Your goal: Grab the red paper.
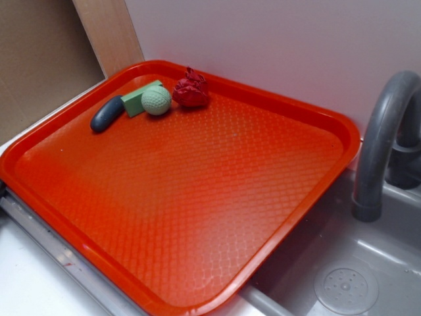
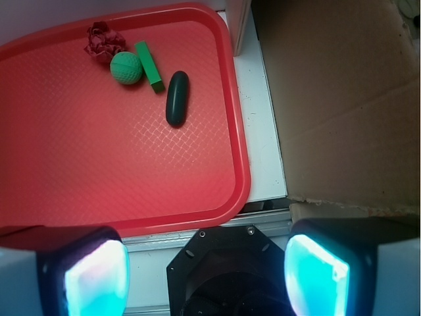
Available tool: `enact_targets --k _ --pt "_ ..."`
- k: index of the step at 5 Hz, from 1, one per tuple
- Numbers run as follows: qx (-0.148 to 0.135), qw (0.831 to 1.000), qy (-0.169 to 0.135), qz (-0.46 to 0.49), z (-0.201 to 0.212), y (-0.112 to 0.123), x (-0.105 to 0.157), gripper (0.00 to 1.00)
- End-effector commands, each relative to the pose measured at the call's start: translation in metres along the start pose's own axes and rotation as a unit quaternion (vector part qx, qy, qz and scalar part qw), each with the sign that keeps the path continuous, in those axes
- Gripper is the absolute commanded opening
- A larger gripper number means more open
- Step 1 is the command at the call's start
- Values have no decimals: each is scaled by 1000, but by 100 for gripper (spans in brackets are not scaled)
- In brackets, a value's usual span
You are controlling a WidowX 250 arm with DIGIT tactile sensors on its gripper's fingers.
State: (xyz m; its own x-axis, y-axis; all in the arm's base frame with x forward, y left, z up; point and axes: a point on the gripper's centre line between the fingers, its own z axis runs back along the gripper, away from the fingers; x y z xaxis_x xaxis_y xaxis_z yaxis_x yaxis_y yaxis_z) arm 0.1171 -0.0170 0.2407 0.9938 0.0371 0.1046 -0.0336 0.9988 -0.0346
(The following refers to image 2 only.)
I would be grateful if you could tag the red plastic tray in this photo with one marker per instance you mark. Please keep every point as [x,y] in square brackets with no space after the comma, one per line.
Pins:
[79,148]

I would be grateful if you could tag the green rectangular block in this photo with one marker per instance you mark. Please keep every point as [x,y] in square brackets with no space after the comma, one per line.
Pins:
[149,66]

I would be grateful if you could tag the white panel edge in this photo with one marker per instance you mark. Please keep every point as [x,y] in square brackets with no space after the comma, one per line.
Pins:
[237,14]

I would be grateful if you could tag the dark green oval capsule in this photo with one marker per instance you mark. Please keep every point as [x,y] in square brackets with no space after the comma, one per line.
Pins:
[177,99]

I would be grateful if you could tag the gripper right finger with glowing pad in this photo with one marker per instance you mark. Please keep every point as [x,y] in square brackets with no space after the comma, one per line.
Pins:
[354,266]

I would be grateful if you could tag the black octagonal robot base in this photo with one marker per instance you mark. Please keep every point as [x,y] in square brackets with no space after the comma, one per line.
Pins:
[228,271]

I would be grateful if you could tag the green dimpled ball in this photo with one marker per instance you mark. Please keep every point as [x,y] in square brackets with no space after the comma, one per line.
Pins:
[126,68]

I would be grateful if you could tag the crumpled red paper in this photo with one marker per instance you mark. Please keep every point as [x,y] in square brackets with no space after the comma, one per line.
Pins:
[103,43]

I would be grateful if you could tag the brown cardboard box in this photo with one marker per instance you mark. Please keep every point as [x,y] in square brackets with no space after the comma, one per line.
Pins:
[344,77]

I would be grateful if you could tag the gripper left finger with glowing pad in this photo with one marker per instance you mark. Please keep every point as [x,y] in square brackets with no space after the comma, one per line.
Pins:
[63,270]

